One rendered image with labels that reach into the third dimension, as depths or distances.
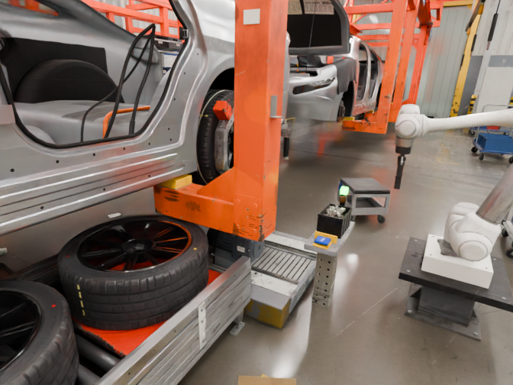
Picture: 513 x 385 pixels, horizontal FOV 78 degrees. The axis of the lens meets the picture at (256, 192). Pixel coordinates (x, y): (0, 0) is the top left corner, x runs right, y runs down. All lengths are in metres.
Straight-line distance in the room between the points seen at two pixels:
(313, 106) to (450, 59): 10.71
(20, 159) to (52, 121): 1.08
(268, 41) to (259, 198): 0.64
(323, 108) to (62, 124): 3.23
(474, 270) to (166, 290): 1.49
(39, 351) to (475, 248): 1.68
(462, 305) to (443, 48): 13.19
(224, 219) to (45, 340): 0.84
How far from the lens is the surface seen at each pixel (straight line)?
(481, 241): 1.74
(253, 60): 1.37
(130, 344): 1.44
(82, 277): 1.43
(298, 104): 4.45
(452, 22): 14.90
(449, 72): 14.74
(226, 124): 1.88
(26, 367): 1.14
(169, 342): 1.31
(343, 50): 5.35
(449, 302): 2.11
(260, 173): 1.40
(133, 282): 1.35
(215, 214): 1.60
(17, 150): 1.28
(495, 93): 13.19
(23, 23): 3.29
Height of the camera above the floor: 1.24
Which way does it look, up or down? 19 degrees down
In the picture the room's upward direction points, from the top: 2 degrees clockwise
